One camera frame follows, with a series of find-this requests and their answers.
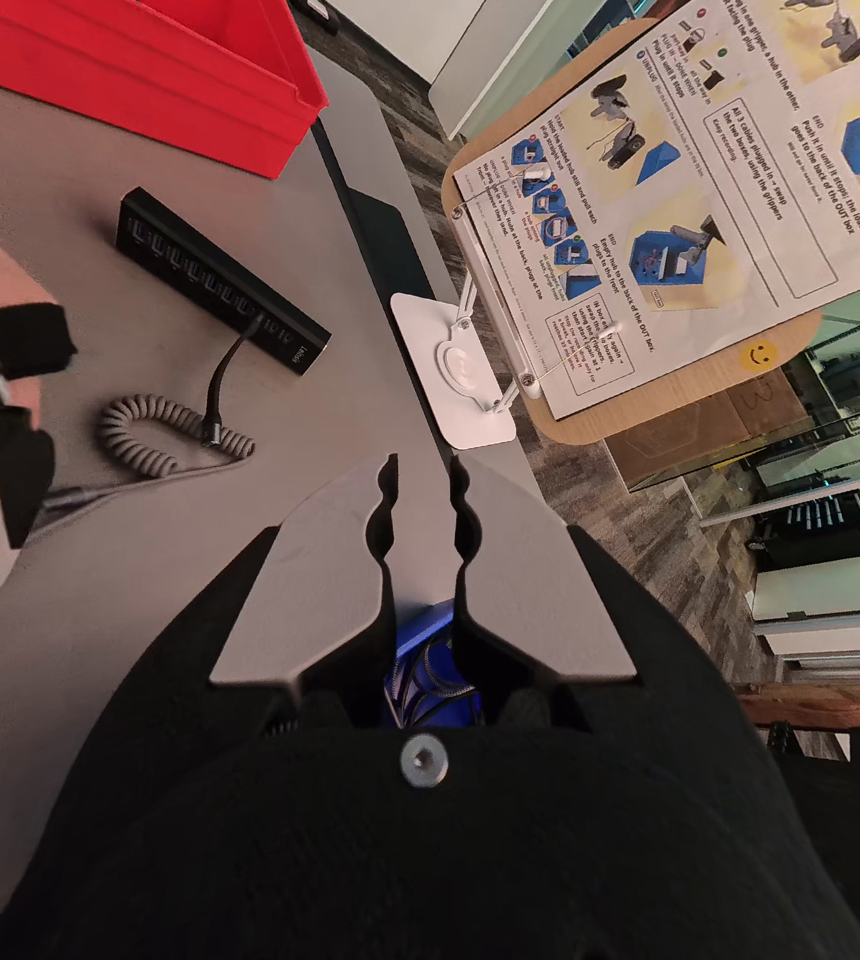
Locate cardboard box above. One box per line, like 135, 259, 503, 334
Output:
604, 367, 817, 494

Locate yellow smiley sticker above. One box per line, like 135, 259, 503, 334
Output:
739, 341, 792, 374

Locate blue plastic bin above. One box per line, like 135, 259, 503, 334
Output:
383, 598, 485, 730

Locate grey usb cable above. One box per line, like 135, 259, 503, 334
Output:
38, 394, 258, 530

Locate printed instruction poster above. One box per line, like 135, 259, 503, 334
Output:
454, 0, 860, 423

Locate black usb cable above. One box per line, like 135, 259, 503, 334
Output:
201, 311, 267, 451

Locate wooden poster board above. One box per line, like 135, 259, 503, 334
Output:
441, 16, 827, 445

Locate dark blue panel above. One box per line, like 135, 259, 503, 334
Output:
346, 187, 440, 354

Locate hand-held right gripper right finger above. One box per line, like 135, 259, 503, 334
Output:
448, 452, 642, 685

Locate red plastic bin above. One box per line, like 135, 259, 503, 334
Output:
0, 0, 329, 181

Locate braided usb cable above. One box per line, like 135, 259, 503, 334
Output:
403, 641, 479, 706

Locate black usb hub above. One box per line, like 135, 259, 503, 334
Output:
115, 186, 333, 378

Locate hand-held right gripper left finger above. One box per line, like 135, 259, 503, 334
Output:
208, 452, 401, 687

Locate white stand base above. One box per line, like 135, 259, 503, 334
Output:
389, 201, 547, 453

